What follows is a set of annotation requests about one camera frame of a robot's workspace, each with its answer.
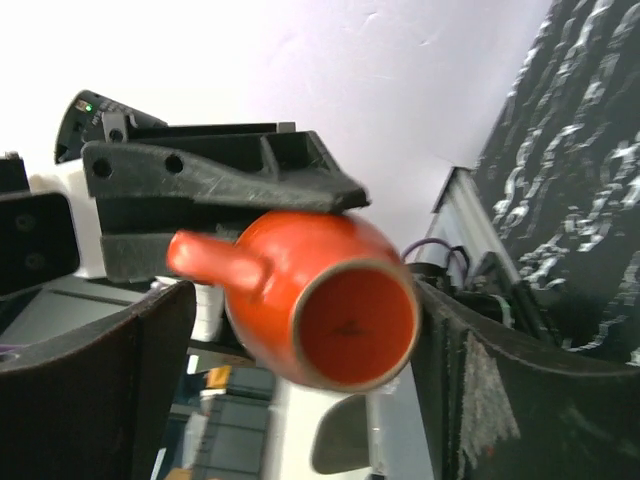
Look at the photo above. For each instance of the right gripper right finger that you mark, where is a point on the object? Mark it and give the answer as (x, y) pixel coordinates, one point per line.
(498, 404)

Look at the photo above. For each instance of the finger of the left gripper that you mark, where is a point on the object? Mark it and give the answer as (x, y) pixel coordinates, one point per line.
(292, 171)

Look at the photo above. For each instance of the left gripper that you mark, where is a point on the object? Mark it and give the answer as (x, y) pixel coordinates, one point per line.
(50, 229)

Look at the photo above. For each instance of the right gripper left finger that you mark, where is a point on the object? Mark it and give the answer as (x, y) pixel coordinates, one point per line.
(93, 403)

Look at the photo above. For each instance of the small orange ceramic mug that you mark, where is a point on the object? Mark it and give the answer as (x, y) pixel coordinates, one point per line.
(323, 300)

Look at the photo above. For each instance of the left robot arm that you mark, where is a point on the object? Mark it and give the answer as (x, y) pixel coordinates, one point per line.
(91, 117)

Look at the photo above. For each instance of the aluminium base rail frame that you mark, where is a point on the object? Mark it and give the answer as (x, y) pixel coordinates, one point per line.
(460, 219)

